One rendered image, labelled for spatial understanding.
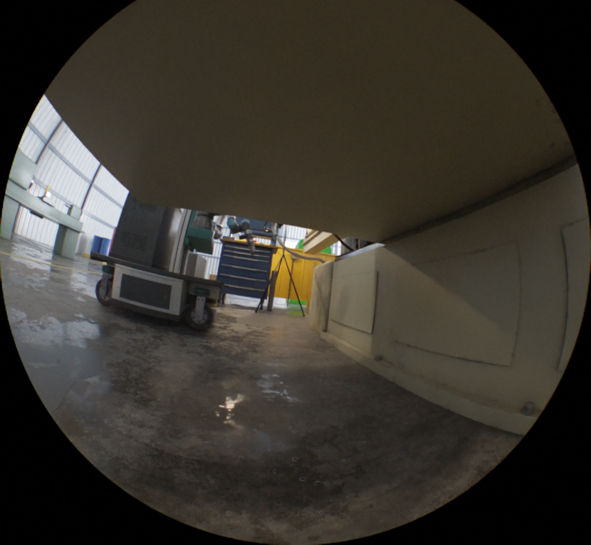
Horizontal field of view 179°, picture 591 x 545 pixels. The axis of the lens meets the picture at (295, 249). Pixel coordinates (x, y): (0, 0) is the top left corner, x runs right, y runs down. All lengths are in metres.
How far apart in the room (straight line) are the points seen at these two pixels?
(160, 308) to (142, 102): 0.99
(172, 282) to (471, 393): 1.34
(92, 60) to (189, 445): 0.69
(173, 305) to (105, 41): 1.10
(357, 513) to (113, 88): 0.78
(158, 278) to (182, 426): 0.86
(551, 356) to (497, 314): 0.20
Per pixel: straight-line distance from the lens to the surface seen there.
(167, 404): 0.53
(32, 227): 9.26
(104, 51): 0.43
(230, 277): 2.79
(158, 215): 1.30
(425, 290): 0.71
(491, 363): 0.60
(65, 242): 5.59
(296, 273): 4.01
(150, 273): 1.17
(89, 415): 0.50
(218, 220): 1.86
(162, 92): 0.40
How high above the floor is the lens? 0.32
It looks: 13 degrees up
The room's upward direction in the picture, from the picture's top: 7 degrees clockwise
